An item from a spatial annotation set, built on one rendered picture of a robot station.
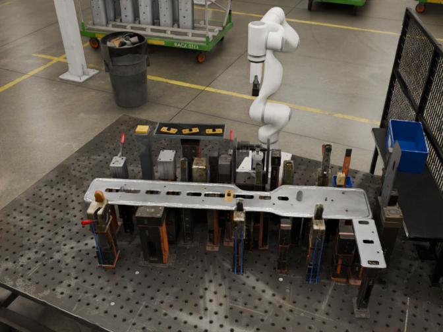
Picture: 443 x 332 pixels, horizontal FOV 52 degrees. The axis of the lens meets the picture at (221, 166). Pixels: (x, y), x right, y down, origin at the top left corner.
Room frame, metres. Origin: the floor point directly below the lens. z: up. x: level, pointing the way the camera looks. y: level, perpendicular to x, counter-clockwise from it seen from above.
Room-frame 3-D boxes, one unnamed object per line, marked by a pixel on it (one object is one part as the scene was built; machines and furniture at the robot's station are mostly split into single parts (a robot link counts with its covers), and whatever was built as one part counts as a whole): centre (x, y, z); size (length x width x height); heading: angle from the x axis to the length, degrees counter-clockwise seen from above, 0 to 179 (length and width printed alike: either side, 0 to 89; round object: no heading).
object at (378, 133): (1.82, -0.95, 1.01); 0.90 x 0.22 x 0.03; 174
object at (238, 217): (1.53, -0.08, 0.87); 0.12 x 0.09 x 0.35; 174
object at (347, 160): (1.81, -0.61, 0.95); 0.03 x 0.01 x 0.50; 84
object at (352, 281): (1.45, -0.63, 0.84); 0.11 x 0.06 x 0.29; 174
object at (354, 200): (1.70, -0.01, 1.00); 1.38 x 0.22 x 0.02; 84
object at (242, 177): (1.90, -0.15, 0.94); 0.18 x 0.13 x 0.49; 84
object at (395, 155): (1.63, -0.76, 1.17); 0.12 x 0.01 x 0.34; 174
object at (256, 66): (1.95, -0.17, 1.55); 0.10 x 0.07 x 0.11; 174
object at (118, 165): (1.93, 0.54, 0.88); 0.11 x 0.10 x 0.36; 174
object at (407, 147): (1.98, -0.97, 1.09); 0.30 x 0.17 x 0.13; 167
